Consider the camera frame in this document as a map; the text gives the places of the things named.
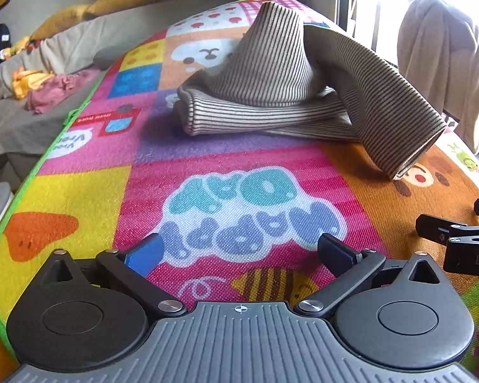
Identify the yellow plush toy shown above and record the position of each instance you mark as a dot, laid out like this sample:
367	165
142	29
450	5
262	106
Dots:
18	48

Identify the pink cloth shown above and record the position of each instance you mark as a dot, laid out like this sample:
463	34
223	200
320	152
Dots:
60	91

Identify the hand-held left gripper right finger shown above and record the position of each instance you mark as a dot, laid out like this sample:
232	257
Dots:
337	253

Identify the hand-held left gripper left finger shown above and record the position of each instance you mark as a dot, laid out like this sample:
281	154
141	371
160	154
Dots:
145	253

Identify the beige garment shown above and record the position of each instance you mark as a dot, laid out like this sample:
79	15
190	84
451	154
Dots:
443	56

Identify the large yellow pillow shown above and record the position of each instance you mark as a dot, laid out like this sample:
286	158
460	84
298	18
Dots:
123	0

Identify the beige black striped shirt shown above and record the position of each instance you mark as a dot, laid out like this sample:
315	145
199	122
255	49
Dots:
271	68

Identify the colourful printed play mat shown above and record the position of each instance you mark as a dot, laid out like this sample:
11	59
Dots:
243	163

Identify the small yellow pillow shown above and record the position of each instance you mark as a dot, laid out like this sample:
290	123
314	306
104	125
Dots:
60	22

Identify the yellow cloth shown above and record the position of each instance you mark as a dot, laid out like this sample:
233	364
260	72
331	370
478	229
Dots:
32	81

